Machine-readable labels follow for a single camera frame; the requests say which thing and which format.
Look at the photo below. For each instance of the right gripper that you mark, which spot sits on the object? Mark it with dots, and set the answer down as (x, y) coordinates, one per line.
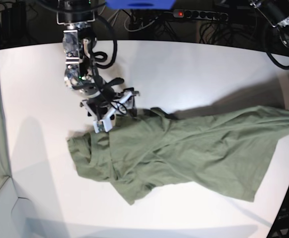
(117, 103)

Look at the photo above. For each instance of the green t-shirt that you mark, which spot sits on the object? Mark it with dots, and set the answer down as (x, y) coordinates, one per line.
(225, 153)

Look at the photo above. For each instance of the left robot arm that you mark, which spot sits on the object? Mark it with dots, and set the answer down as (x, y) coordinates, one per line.
(276, 13)

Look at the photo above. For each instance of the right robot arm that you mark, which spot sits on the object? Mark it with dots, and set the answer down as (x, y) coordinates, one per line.
(83, 63)

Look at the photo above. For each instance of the blue plastic bin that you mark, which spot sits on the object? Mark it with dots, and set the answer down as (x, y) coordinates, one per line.
(140, 4)

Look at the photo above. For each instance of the black power strip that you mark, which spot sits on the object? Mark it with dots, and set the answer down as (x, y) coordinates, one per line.
(200, 15)

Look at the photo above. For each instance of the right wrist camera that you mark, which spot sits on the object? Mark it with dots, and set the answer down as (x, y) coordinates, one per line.
(103, 125)

